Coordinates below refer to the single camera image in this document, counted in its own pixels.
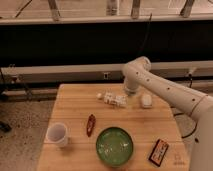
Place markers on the white plastic cup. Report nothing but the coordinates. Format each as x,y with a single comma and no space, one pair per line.
57,134

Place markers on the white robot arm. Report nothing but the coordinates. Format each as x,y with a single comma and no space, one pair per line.
197,105

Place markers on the long metal rail beam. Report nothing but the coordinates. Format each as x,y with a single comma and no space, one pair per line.
99,72

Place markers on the clear plastic bottle white cap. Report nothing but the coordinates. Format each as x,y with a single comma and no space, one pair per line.
112,99

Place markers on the green ceramic bowl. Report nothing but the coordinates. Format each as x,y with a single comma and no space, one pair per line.
114,146

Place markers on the black orange snack packet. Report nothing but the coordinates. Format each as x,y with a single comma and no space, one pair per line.
158,152

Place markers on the white soap bar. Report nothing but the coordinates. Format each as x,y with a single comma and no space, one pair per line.
146,101

